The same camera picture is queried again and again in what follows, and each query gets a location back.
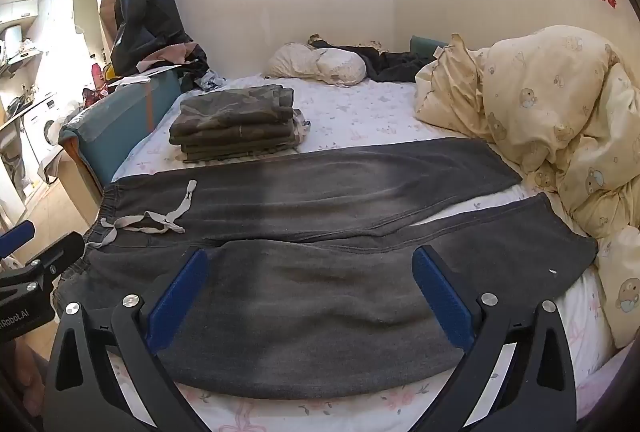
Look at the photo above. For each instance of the person's left hand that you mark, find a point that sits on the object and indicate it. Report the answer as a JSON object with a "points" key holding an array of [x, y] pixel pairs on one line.
{"points": [[31, 377]]}

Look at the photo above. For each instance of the pink cloth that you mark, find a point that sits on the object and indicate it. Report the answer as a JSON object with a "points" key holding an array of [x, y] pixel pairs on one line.
{"points": [[170, 54]]}

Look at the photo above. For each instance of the white floral pillow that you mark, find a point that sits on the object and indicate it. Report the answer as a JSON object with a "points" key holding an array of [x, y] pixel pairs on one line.
{"points": [[292, 61], [340, 66]]}

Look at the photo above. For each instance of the teal cushion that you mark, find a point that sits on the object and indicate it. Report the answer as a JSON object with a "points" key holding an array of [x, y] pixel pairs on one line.
{"points": [[425, 45]]}

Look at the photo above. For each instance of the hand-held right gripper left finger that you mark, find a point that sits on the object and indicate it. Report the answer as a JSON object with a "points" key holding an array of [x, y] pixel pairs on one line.
{"points": [[177, 297]]}

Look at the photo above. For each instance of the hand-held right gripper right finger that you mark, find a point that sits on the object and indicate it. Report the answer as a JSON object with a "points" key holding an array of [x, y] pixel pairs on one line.
{"points": [[442, 297]]}

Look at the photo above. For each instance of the olive folded pants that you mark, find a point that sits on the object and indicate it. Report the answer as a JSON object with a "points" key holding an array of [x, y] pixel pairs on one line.
{"points": [[235, 151], [230, 131]]}

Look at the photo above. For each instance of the white washing machine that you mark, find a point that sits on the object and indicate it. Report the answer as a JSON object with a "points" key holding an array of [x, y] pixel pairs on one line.
{"points": [[42, 131]]}

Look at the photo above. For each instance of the teal padded bed board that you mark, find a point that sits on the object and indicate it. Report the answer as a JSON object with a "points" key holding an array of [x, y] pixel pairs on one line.
{"points": [[120, 126]]}

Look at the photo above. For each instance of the dark grey pants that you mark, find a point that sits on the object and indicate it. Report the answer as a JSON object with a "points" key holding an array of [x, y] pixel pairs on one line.
{"points": [[325, 192]]}

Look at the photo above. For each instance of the dark clothes heap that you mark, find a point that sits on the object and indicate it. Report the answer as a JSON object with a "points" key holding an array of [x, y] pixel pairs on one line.
{"points": [[395, 64]]}

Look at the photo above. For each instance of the yellow bear print duvet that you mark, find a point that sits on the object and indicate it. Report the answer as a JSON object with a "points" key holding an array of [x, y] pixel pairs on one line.
{"points": [[550, 101]]}

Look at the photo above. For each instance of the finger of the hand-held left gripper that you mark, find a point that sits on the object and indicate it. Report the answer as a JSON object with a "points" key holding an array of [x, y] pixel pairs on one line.
{"points": [[15, 237], [60, 254]]}

